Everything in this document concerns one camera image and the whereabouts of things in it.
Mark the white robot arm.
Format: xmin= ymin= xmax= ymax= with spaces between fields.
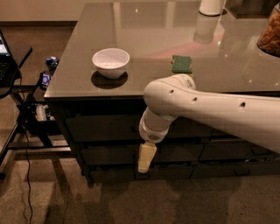
xmin=138 ymin=73 xmax=280 ymax=173

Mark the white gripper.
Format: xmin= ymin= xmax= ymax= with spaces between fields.
xmin=137 ymin=108 xmax=177 ymax=173

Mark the small device with screen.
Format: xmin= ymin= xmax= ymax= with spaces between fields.
xmin=39 ymin=73 xmax=52 ymax=90

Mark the black cable on floor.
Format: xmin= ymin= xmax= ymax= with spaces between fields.
xmin=17 ymin=73 xmax=35 ymax=224

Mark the jar of snacks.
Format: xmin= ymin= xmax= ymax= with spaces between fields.
xmin=257 ymin=3 xmax=280 ymax=57

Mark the blue small object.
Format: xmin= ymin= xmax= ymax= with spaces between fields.
xmin=45 ymin=57 xmax=60 ymax=72

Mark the white bowl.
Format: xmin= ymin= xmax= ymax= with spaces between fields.
xmin=92 ymin=48 xmax=130 ymax=80

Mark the black laptop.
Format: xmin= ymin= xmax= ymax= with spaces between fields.
xmin=0 ymin=30 xmax=18 ymax=88

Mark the dark drawer cabinet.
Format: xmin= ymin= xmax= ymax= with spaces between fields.
xmin=45 ymin=0 xmax=280 ymax=183

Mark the white cylindrical container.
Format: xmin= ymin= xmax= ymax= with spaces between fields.
xmin=199 ymin=0 xmax=226 ymax=17

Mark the green and yellow sponge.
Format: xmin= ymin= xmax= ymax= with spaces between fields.
xmin=171 ymin=55 xmax=193 ymax=74

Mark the black side stand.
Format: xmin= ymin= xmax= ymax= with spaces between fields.
xmin=0 ymin=45 xmax=68 ymax=165

